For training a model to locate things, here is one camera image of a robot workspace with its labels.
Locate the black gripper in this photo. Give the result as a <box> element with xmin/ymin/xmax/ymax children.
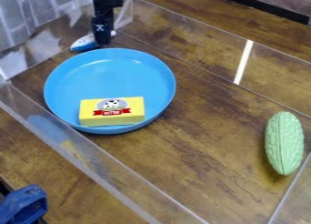
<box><xmin>90</xmin><ymin>0</ymin><xmax>122</xmax><ymax>45</ymax></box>

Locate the green bitter gourd toy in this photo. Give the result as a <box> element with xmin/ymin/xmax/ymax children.
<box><xmin>264</xmin><ymin>112</ymin><xmax>304</xmax><ymax>176</ymax></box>

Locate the clear acrylic enclosure wall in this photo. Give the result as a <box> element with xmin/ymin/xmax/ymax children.
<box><xmin>0</xmin><ymin>0</ymin><xmax>311</xmax><ymax>224</ymax></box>

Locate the blue round plastic tray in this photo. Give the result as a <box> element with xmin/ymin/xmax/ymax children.
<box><xmin>44</xmin><ymin>48</ymin><xmax>176</xmax><ymax>135</ymax></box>

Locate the yellow butter block toy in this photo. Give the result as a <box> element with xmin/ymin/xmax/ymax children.
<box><xmin>78</xmin><ymin>97</ymin><xmax>145</xmax><ymax>127</ymax></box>

